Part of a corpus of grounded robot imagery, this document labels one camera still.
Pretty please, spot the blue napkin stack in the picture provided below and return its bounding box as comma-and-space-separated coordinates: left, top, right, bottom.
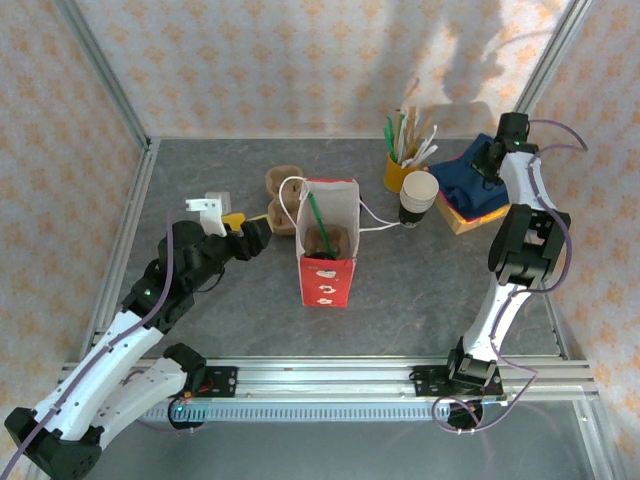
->
429, 133, 511, 221

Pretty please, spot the green plastic straw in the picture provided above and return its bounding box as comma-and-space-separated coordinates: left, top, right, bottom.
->
382, 117, 399, 162
306, 192, 337, 259

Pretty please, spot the red white paper bag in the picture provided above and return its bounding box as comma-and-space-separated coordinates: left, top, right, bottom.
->
278, 175, 401, 310

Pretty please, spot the brown pulp cup carrier stack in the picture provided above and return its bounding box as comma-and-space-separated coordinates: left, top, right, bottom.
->
264, 166, 307, 236

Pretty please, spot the yellow napkin stack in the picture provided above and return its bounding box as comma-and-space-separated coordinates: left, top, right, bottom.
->
434, 192, 514, 236

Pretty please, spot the yellow straw holder tin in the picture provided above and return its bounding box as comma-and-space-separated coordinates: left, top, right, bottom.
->
383, 152, 424, 193

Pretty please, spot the grey metal lower panel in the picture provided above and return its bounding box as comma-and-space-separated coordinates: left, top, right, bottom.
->
94, 420, 596, 480

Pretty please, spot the aluminium table side rail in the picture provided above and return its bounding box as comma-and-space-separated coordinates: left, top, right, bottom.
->
79, 138, 162, 361
499, 139, 571, 361

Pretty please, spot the aluminium frame post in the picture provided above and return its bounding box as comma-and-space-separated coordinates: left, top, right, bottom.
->
499, 0, 597, 151
53, 0, 152, 151

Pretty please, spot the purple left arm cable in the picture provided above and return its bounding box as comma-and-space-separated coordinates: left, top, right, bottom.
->
7, 222, 181, 480

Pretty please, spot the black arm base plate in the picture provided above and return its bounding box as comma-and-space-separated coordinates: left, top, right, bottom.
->
412, 364, 504, 400
194, 366, 239, 400

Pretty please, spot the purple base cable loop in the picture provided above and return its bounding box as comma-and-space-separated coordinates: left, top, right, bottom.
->
134, 419, 196, 435
432, 395, 519, 435

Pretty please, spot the aluminium mounting rail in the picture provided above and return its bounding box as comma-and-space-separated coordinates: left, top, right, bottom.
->
52, 355, 599, 401

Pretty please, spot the grey slotted cable duct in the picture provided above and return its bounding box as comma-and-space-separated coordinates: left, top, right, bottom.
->
139, 402, 584, 422

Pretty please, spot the aluminium frame leg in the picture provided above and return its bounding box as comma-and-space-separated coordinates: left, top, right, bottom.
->
573, 399, 617, 480

